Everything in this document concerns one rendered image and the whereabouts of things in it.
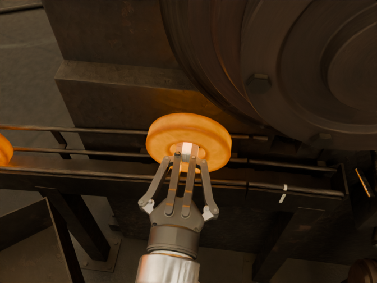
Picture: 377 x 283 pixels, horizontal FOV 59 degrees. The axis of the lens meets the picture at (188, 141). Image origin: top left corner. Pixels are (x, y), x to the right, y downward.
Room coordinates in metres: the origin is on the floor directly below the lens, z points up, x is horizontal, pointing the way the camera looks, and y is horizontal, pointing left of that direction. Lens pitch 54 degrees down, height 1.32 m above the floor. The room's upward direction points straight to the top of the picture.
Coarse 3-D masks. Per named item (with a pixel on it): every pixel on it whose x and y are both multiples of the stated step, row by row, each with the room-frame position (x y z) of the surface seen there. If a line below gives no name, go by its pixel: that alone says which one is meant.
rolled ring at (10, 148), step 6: (0, 138) 0.44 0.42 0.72; (0, 144) 0.43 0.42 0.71; (6, 144) 0.44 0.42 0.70; (0, 150) 0.42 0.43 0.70; (6, 150) 0.43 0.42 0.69; (12, 150) 0.45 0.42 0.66; (0, 156) 0.43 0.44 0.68; (6, 156) 0.43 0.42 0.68; (0, 162) 0.43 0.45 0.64; (6, 162) 0.43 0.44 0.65
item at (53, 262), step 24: (0, 216) 0.26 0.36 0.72; (24, 216) 0.27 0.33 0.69; (48, 216) 0.29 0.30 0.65; (0, 240) 0.24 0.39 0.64; (24, 240) 0.25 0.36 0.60; (48, 240) 0.25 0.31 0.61; (0, 264) 0.20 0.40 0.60; (24, 264) 0.20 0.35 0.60; (48, 264) 0.20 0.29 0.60; (72, 264) 0.18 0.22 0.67
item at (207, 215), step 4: (204, 208) 0.22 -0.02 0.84; (208, 208) 0.22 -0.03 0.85; (204, 212) 0.21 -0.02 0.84; (208, 212) 0.21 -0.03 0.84; (204, 216) 0.21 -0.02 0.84; (208, 216) 0.21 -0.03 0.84; (212, 216) 0.21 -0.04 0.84; (216, 216) 0.21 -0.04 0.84; (204, 220) 0.20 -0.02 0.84; (208, 220) 0.20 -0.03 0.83
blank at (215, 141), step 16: (160, 128) 0.34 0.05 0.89; (176, 128) 0.33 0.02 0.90; (192, 128) 0.33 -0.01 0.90; (208, 128) 0.34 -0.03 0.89; (224, 128) 0.35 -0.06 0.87; (160, 144) 0.34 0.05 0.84; (176, 144) 0.37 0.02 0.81; (208, 144) 0.33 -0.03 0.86; (224, 144) 0.32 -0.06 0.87; (160, 160) 0.34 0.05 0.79; (208, 160) 0.33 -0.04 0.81; (224, 160) 0.32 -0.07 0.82
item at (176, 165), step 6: (174, 156) 0.31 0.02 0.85; (180, 156) 0.31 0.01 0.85; (174, 162) 0.30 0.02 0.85; (180, 162) 0.30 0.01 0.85; (174, 168) 0.29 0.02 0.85; (180, 168) 0.29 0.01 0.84; (174, 174) 0.27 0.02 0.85; (174, 180) 0.26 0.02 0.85; (174, 186) 0.25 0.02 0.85; (168, 192) 0.24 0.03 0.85; (174, 192) 0.24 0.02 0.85; (168, 198) 0.23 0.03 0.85; (174, 198) 0.23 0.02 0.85; (168, 204) 0.22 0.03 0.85; (168, 210) 0.21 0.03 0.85
